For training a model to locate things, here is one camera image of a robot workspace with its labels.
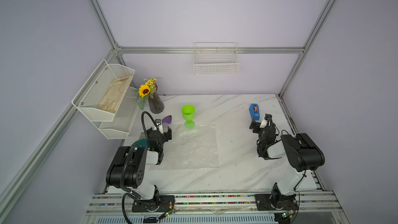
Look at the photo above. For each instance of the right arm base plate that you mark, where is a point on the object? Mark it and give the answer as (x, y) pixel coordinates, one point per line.
(267, 202)

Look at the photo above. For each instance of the clear bubble wrap sheet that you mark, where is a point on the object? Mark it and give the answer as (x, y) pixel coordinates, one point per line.
(190, 149)

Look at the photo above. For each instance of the dark glass flower vase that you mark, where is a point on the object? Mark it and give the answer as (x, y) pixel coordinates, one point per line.
(155, 104)

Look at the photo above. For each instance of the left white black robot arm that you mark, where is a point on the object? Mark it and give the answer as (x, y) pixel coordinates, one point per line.
(127, 169)

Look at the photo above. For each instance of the beige cloth in shelf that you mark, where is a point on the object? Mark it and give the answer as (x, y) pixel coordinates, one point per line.
(114, 94)

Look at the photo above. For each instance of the purple pink spatula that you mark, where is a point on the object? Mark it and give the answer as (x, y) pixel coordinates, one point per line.
(166, 121)

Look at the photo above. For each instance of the white wire wall basket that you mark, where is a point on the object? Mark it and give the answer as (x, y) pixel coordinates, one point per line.
(215, 58)

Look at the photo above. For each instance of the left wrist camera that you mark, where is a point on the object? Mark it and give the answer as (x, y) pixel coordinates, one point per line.
(158, 123)

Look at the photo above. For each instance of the green plastic wine glass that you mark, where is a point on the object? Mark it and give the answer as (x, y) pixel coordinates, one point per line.
(188, 113)

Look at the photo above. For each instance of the green silicone spatula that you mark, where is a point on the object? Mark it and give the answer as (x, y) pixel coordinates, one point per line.
(140, 143)

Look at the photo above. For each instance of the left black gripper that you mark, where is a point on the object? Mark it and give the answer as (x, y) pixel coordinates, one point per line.
(167, 135)

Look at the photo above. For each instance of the aluminium rail front frame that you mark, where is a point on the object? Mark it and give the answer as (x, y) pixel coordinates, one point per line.
(311, 207)

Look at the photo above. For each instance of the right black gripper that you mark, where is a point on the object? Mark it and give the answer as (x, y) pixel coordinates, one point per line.
(255, 125)

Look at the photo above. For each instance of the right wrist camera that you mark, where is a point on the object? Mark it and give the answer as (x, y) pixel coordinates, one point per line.
(264, 122)

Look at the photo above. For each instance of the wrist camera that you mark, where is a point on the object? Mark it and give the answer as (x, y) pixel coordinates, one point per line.
(158, 123)
(264, 122)

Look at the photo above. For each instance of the artificial sunflower bouquet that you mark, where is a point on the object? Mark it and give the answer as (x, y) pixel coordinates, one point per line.
(146, 92)

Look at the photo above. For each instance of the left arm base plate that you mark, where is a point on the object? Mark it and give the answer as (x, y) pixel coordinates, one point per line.
(160, 204)

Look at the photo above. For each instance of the white mesh two-tier shelf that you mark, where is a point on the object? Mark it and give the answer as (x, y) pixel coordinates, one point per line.
(113, 126)

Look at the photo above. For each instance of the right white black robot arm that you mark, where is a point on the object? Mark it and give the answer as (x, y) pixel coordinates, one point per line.
(303, 155)

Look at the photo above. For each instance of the blue tape dispenser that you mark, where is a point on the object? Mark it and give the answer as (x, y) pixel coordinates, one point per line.
(254, 112)

